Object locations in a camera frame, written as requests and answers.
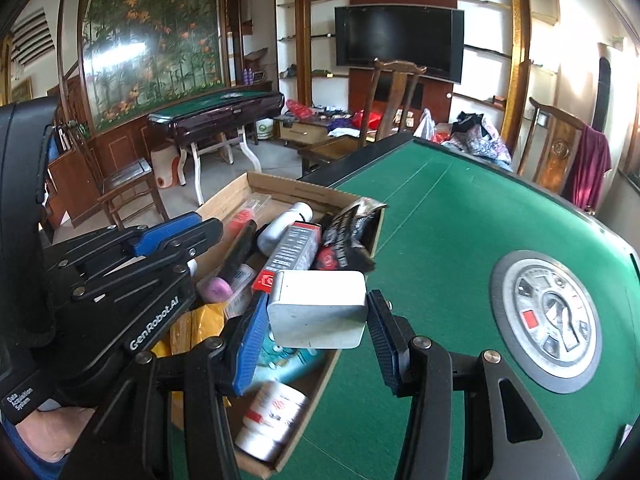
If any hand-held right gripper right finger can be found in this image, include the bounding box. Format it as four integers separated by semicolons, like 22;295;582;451
365;289;571;480

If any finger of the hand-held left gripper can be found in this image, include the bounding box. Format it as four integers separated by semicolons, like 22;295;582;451
72;216;224;306
45;211;202;276

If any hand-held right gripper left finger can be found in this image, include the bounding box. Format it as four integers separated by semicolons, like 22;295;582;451
60;290;271;480

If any teal printed packet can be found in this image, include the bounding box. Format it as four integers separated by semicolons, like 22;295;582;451
250;330;323;386

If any black marker pink cap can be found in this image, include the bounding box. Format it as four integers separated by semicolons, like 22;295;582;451
210;220;257;302

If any clear box with red pen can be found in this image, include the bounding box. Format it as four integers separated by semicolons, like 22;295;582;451
227;194;273;228

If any yellow plastic packet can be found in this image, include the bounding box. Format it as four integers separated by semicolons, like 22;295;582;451
150;305;228;358

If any white bottle red label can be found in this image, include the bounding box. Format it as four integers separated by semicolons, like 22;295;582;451
234;380;311;462

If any white rectangular box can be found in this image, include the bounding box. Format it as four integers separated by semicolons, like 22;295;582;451
266;270;368;350

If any plain white bottle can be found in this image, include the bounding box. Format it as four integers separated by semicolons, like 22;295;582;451
256;202;314;256

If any grey box red end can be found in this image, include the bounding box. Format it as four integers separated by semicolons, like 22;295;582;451
251;222;323;293

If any shallow cardboard box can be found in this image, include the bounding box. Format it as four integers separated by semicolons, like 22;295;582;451
170;171;387;478

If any black snack packet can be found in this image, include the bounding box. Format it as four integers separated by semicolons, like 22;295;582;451
314;199;388;275

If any person's left forearm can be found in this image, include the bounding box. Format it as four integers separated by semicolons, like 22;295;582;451
0;406;98;480

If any white and orange bin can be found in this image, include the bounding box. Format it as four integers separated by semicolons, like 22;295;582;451
151;142;187;190

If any dark wooden side chair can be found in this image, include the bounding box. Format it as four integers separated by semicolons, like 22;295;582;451
67;125;169;231

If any folded mahjong table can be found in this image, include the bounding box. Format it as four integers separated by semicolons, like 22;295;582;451
147;91;286;206

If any low wooden drawer table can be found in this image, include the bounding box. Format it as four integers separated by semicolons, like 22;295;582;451
276;112;361;148

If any green mahjong table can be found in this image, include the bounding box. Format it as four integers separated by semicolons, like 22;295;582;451
297;132;640;480

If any gold framed picture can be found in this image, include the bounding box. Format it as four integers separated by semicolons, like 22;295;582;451
10;76;33;104

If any flower and bamboo mural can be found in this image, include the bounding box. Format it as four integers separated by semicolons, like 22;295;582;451
77;0;226;133

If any red plastic bag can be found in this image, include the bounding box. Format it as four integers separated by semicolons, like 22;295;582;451
352;110;383;132

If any white plastic bag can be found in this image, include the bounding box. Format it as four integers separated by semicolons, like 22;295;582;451
412;108;436;140

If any pile of clothes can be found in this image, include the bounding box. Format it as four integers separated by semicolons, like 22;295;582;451
440;111;513;163

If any tall-backed wooden chair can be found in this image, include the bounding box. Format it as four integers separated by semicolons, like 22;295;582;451
298;58;427;176

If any carved-back wooden chair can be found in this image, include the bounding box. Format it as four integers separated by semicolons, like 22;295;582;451
517;97;591;196

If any dark red garment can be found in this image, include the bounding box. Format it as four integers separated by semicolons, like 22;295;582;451
564;125;612;211

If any black television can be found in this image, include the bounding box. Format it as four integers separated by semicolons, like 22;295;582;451
334;5;465;85

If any wooden framed wall shelf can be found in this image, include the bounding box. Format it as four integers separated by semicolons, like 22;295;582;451
452;0;531;126
275;0;351;81

